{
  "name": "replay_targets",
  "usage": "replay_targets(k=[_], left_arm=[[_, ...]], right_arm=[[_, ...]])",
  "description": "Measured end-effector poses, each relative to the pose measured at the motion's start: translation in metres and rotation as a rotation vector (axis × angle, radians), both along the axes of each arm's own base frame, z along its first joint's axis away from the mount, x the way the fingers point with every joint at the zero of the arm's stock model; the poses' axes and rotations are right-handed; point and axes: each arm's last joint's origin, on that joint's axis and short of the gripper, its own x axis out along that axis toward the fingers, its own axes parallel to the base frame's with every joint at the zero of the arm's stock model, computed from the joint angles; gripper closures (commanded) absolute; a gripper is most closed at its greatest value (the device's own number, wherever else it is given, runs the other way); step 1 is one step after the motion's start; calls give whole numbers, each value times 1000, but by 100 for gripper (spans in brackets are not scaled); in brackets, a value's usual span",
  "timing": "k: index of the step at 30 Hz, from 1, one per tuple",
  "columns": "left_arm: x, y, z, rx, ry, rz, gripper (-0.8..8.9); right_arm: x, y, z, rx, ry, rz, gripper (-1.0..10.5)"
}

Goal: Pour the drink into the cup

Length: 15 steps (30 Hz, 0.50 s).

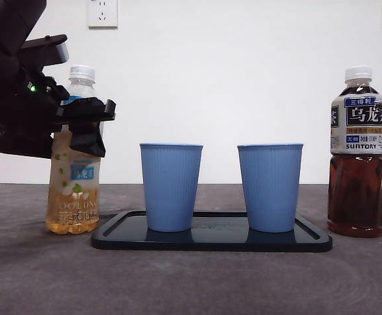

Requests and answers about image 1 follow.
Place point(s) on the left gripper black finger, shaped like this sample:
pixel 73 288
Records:
pixel 86 131

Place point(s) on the jasmine oolong tea bottle white label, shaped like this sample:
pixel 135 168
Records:
pixel 73 203

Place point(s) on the dark oolong tea bottle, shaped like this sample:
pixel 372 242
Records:
pixel 356 197

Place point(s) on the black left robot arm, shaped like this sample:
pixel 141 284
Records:
pixel 0 98

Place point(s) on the blue ribbed cup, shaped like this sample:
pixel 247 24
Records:
pixel 269 190
pixel 170 190

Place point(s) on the dark blue rectangular tray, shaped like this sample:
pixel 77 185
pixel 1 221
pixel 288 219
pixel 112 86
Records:
pixel 210 243

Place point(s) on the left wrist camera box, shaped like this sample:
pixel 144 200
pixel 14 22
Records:
pixel 46 49

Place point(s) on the white wall power outlet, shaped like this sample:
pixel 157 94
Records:
pixel 102 16

